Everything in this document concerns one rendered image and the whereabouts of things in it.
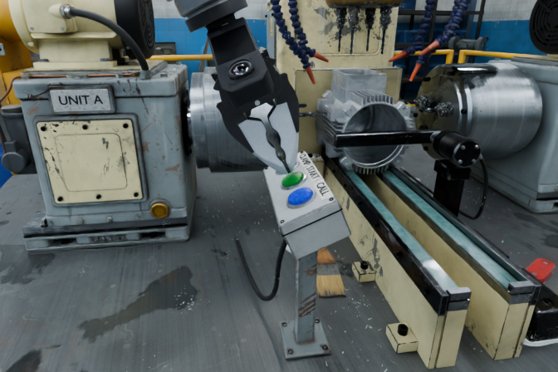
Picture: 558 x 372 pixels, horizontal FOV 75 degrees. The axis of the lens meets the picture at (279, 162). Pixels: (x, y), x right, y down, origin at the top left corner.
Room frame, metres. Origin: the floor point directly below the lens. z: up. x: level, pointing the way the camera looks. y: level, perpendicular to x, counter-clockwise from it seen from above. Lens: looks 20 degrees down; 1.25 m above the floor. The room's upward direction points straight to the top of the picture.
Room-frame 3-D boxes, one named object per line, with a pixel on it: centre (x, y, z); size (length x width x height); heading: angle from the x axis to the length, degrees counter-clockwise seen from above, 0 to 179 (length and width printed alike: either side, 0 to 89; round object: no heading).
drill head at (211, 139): (0.85, 0.14, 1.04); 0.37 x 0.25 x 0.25; 98
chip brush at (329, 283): (0.62, -0.09, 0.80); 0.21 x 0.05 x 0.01; 2
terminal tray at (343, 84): (0.94, -0.20, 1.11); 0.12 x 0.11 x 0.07; 8
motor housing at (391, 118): (0.90, -0.21, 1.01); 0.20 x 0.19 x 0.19; 8
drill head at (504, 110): (0.95, -0.53, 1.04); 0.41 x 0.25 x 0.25; 98
